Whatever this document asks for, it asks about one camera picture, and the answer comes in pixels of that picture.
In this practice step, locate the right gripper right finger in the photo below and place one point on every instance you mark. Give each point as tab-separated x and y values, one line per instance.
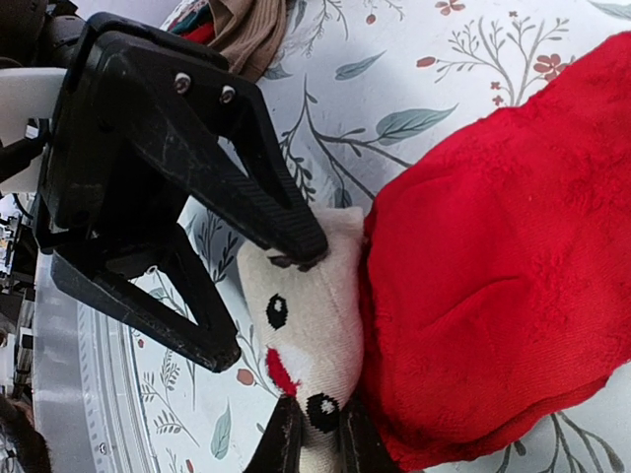
362	449

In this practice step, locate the red and beige sock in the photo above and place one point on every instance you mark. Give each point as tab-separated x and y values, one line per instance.
488	287

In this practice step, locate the floral table mat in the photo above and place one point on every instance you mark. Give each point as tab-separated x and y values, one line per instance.
358	90

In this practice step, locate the aluminium front rail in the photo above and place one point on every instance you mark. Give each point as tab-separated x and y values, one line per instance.
86	393

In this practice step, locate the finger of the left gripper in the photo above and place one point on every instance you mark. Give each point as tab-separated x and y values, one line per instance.
210	133
98	272

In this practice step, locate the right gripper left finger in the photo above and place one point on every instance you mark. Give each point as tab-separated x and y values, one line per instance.
280	445

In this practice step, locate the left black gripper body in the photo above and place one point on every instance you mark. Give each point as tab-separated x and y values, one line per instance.
93	180

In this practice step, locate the brown sock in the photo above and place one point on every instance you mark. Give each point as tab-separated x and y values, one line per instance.
248	33

